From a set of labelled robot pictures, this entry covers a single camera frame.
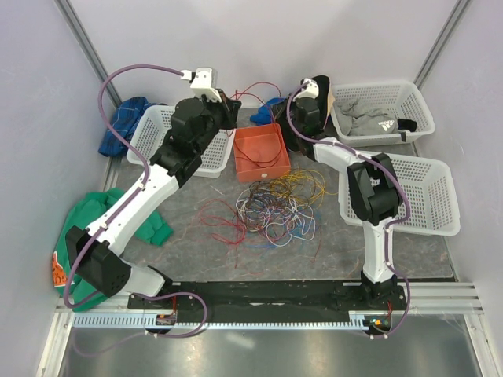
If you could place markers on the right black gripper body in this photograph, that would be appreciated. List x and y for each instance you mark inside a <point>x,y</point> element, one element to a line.
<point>285,120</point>

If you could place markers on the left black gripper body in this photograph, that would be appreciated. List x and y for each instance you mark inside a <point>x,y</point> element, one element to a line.
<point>216,111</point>

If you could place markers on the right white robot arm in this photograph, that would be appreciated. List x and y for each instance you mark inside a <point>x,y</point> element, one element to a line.
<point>376,197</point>

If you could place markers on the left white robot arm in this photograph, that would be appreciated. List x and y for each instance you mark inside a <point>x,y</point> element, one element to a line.
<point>94,252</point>

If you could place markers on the black bucket hat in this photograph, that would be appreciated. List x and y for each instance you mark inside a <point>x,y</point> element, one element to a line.
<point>324,102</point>

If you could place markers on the bright blue cloth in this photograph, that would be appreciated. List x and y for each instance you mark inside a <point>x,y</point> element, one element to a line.
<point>264,115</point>

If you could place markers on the orange square box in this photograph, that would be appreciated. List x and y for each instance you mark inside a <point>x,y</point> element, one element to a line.
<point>260,153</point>

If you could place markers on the grey adidas garment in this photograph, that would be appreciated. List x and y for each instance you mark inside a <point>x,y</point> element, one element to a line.
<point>358,118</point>

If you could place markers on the left white plastic basket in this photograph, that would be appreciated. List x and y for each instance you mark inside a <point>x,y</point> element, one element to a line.
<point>153,127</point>

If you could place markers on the blue plaid cloth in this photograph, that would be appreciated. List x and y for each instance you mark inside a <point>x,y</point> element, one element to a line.
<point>125,121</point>

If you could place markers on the far right white basket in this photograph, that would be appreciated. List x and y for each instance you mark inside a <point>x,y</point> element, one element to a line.
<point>401,97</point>

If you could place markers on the near right white basket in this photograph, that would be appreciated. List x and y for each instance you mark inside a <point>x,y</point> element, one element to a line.
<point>429,187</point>

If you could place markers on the green shirt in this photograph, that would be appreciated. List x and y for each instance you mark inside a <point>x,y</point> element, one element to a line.
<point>154,231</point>

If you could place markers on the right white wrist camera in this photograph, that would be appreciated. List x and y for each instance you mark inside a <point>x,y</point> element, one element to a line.
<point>309,89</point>

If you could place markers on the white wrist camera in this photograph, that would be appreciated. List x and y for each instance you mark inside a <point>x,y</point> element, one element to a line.
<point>309,89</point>
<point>202,83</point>

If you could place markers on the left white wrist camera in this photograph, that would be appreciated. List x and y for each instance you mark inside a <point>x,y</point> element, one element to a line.
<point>202,83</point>

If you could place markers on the slotted cable duct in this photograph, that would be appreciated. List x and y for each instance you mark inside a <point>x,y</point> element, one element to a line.
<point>157,321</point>

